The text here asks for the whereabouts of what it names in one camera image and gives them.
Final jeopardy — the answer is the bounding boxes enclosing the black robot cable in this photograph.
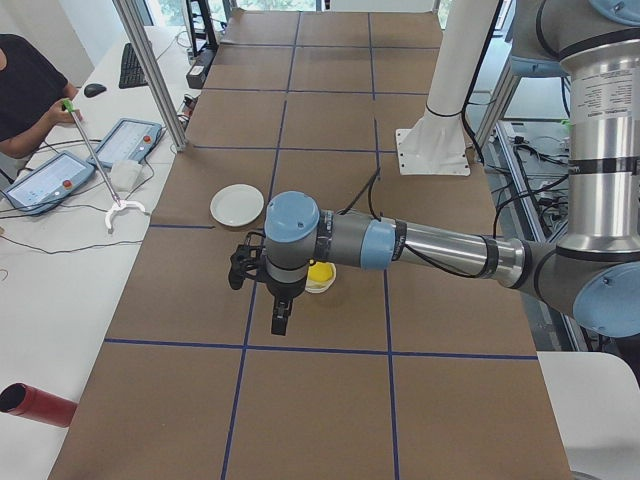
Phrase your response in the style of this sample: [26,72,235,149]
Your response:
[339,167,506,279]

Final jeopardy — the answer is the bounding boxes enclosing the red cylinder tube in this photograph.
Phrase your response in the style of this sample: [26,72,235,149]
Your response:
[1,383,77,427]

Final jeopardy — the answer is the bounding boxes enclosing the near teach pendant tablet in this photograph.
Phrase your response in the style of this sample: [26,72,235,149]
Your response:
[2,151,95,215]

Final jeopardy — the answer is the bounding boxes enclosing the white round plate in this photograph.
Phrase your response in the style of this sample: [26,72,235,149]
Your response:
[210,184,264,227]

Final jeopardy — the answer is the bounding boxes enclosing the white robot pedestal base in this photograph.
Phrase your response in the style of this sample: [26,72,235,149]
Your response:
[396,0,501,176]

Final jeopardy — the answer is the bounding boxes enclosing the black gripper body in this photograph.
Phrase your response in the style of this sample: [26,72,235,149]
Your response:
[266,273,306,306]

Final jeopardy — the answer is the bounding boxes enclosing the aluminium frame post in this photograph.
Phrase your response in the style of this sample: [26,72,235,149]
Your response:
[113,0,187,152]

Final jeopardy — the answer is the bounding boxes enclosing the black power strip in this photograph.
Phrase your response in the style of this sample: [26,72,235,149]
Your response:
[186,49,215,89]

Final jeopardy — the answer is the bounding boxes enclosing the white crumpled cloth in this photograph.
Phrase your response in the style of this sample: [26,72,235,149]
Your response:
[110,160,142,192]

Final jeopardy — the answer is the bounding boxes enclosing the black keyboard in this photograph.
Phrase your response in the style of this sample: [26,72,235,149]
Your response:
[118,43,147,89]

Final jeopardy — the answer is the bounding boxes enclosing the yellow lemon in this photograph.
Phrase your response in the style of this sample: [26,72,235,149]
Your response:
[307,262,335,288]

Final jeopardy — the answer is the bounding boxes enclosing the teach pendant tablet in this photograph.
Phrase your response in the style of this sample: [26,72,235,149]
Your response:
[94,118,163,169]
[2,151,95,215]

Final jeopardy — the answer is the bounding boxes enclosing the far teach pendant tablet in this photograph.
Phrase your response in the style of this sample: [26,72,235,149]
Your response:
[94,118,163,169]

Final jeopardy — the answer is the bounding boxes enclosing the black computer mouse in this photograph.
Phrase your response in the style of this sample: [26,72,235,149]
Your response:
[83,83,107,98]

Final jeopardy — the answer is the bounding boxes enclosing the person in black shirt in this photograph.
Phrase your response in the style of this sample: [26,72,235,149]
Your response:
[1,34,78,159]

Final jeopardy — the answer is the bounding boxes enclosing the white plastic bowl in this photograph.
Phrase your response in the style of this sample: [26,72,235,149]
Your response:
[305,261,336,294]

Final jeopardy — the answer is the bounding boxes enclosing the reacher grabber tool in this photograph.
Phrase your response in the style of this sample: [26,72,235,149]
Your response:
[62,99,148,234]

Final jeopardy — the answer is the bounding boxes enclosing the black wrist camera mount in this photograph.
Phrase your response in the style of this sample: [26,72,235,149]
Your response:
[228,230,267,290]

